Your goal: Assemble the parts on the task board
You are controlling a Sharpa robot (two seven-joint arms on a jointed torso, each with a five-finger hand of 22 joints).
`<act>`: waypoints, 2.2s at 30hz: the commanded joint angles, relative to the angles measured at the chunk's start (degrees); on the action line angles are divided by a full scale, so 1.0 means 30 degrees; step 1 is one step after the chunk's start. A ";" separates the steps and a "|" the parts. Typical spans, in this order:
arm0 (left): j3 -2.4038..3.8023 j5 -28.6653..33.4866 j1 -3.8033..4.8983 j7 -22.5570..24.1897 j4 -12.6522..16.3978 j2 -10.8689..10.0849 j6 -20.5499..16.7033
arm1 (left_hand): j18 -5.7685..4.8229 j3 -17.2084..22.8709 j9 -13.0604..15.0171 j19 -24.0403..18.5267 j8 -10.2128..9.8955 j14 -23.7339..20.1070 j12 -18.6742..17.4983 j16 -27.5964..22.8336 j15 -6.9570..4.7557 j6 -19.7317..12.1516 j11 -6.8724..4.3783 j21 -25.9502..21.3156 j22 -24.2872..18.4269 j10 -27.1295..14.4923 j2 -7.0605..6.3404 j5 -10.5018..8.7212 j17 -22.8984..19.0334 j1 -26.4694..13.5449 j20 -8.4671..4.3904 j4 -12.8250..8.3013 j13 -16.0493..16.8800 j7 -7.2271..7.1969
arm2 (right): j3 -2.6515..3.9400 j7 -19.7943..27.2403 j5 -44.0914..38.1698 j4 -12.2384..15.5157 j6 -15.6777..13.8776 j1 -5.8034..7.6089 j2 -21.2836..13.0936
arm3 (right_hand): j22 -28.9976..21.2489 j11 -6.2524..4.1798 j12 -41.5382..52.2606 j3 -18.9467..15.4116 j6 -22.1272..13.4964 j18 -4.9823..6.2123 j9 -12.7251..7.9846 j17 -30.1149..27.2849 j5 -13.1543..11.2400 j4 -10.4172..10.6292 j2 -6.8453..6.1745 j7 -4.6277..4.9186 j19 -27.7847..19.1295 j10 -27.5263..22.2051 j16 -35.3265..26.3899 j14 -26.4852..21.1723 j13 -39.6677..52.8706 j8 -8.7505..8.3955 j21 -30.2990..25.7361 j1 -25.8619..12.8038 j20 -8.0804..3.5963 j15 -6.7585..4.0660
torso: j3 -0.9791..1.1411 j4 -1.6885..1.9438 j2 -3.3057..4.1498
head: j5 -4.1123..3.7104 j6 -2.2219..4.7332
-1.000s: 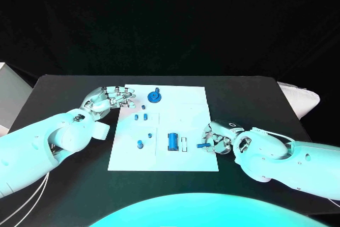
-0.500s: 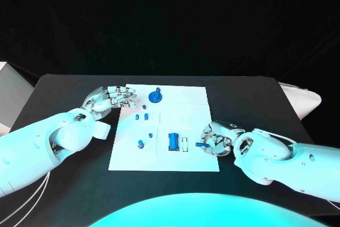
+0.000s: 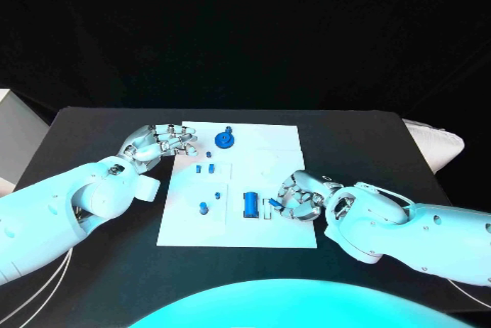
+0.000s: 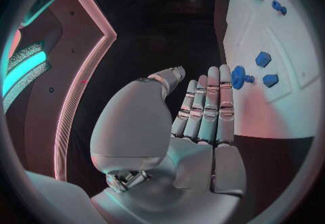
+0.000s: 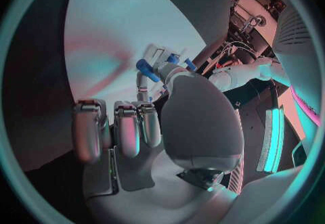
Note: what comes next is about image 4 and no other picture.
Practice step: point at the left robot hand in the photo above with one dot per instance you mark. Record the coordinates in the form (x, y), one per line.
(132, 126)

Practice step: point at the blue gear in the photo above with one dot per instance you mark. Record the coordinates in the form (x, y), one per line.
(238, 80)

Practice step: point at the white task board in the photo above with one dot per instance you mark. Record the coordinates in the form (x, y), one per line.
(266, 116)

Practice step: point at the blue plug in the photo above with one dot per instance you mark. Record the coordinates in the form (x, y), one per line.
(270, 81)
(263, 59)

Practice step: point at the small blue peg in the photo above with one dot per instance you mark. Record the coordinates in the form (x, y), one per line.
(250, 79)

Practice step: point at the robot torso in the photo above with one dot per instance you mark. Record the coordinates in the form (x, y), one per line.
(81, 25)

